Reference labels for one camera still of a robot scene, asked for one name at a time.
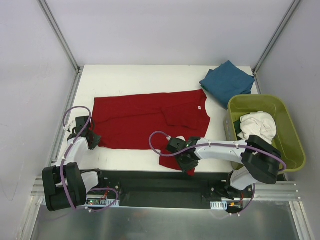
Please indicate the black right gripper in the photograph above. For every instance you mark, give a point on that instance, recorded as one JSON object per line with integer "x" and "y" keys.
{"x": 186, "y": 163}

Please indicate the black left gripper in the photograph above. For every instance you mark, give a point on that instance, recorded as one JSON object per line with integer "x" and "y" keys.
{"x": 93, "y": 139}

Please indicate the red t-shirt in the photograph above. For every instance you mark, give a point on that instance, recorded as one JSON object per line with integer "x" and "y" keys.
{"x": 127, "y": 122}

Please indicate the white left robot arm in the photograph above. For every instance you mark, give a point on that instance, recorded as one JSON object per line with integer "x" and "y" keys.
{"x": 65, "y": 184}

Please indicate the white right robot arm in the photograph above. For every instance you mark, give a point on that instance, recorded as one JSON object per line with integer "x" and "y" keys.
{"x": 260, "y": 161}

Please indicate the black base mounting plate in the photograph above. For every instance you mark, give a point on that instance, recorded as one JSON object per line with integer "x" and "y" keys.
{"x": 147, "y": 189}

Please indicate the dark green garment in basket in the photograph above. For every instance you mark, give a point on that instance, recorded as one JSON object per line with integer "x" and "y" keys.
{"x": 237, "y": 127}

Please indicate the crumpled white t-shirt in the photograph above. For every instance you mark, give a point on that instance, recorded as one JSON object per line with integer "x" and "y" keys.
{"x": 259, "y": 124}

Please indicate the folded blue t-shirt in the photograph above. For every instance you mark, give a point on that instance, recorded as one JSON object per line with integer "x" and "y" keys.
{"x": 226, "y": 82}

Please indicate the green plastic basket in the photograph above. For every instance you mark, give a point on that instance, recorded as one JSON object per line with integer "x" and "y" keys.
{"x": 286, "y": 140}

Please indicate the right white cable duct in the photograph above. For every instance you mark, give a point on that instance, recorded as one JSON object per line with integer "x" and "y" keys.
{"x": 219, "y": 205}

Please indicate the white cable duct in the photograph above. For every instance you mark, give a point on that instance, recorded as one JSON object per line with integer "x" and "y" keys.
{"x": 219, "y": 205}
{"x": 96, "y": 202}

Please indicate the left white cable duct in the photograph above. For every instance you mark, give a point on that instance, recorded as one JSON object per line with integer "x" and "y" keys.
{"x": 96, "y": 202}

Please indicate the aluminium front frame rail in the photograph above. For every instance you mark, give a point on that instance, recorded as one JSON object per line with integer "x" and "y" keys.
{"x": 280, "y": 191}

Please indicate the left aluminium frame post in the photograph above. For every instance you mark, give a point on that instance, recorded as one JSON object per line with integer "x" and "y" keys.
{"x": 59, "y": 34}

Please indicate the aluminium frame post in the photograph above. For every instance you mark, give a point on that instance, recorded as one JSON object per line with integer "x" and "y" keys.
{"x": 293, "y": 7}
{"x": 59, "y": 34}

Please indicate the right aluminium frame post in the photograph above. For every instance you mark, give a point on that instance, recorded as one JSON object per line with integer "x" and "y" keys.
{"x": 293, "y": 7}

